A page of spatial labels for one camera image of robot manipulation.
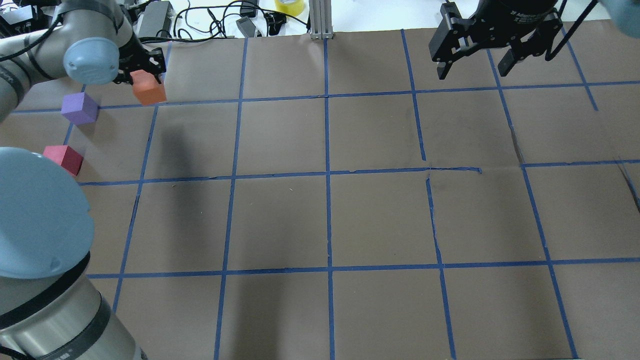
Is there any orange foam cube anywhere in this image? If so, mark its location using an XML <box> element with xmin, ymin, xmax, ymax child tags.
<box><xmin>130</xmin><ymin>69</ymin><xmax>167</xmax><ymax>106</ymax></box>

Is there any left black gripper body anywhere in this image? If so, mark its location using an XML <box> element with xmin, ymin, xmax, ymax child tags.
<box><xmin>114</xmin><ymin>39</ymin><xmax>167</xmax><ymax>85</ymax></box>

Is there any yellow tape roll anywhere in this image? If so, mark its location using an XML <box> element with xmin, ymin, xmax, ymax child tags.
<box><xmin>274</xmin><ymin>0</ymin><xmax>306</xmax><ymax>17</ymax></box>

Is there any purple foam cube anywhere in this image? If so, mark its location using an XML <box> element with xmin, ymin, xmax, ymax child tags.
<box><xmin>61</xmin><ymin>92</ymin><xmax>99</xmax><ymax>125</ymax></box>

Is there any aluminium frame post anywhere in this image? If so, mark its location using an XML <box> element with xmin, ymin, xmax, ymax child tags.
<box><xmin>308</xmin><ymin>0</ymin><xmax>334</xmax><ymax>40</ymax></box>

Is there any red foam cube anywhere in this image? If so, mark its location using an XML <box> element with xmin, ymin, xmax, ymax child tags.
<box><xmin>42</xmin><ymin>145</ymin><xmax>84</xmax><ymax>177</ymax></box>

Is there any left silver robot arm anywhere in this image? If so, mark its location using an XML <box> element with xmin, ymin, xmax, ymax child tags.
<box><xmin>1</xmin><ymin>0</ymin><xmax>166</xmax><ymax>360</ymax></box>

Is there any black power adapter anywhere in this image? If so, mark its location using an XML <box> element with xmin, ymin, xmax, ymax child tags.
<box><xmin>137</xmin><ymin>0</ymin><xmax>173</xmax><ymax>38</ymax></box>

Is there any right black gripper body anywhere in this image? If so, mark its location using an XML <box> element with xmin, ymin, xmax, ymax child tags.
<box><xmin>429</xmin><ymin>0</ymin><xmax>563</xmax><ymax>63</ymax></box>

